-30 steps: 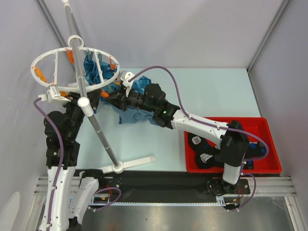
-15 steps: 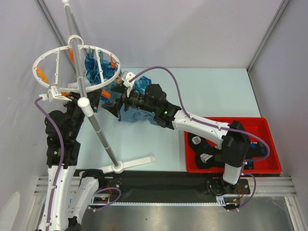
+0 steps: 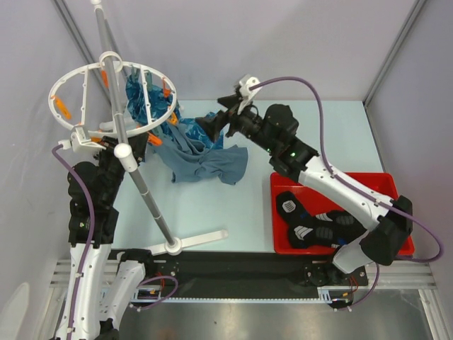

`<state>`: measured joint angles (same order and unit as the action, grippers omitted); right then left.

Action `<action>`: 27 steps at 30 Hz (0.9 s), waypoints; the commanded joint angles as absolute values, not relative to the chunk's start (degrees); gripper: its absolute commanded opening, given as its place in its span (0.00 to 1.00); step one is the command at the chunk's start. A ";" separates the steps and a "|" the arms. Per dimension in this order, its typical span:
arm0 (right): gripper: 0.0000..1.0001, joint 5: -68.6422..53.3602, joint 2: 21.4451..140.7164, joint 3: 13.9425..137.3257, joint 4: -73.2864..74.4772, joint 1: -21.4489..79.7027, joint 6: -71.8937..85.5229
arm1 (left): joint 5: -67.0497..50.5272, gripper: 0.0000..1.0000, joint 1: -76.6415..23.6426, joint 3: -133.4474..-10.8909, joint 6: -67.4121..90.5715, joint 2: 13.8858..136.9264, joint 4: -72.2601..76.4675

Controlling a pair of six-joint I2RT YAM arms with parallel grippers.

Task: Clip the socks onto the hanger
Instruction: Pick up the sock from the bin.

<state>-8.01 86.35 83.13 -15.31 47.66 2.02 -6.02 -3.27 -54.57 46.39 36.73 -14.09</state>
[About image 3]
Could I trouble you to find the black sports sock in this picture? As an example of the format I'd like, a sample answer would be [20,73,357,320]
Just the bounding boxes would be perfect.
[287,221,366,249]
[275,191,356,227]

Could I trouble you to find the orange clothespin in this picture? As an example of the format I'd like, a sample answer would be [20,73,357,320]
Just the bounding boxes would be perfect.
[101,69,108,88]
[162,78,172,98]
[147,132,163,147]
[50,95,72,120]
[166,112,178,125]

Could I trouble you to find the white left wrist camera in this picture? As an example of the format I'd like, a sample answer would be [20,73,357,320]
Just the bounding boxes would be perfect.
[58,125,106,154]

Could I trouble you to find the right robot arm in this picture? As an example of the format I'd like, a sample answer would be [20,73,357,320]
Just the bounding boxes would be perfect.
[195,95,413,284]

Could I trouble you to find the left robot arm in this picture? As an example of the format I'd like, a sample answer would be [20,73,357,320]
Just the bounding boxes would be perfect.
[54,137,156,339]

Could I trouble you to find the white round clip hanger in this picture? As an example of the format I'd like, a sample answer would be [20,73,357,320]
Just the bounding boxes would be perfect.
[47,50,185,139]

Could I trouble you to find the red plastic tray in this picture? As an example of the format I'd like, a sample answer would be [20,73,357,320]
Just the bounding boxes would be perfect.
[270,172,415,256]

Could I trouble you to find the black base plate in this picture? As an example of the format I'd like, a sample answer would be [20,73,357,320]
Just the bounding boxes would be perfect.
[119,249,368,300]

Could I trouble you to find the blue patterned cloth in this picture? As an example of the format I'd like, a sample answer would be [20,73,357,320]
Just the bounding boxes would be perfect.
[125,72,227,152]

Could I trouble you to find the teal clothespin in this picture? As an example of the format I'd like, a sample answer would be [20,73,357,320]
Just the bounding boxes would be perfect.
[144,71,153,91]
[130,67,139,81]

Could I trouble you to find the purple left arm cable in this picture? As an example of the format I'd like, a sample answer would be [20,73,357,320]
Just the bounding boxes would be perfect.
[52,143,96,336]

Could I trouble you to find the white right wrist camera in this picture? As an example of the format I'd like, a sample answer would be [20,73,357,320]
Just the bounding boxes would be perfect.
[235,74,260,115]

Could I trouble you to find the grey stand pole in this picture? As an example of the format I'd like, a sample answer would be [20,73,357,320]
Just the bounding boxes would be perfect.
[91,1,182,255]

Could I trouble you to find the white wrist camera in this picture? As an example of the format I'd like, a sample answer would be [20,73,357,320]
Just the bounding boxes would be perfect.
[235,74,260,115]
[58,125,106,154]

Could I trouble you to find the aluminium rail frame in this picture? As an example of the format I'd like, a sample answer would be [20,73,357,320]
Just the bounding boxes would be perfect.
[49,258,438,290]

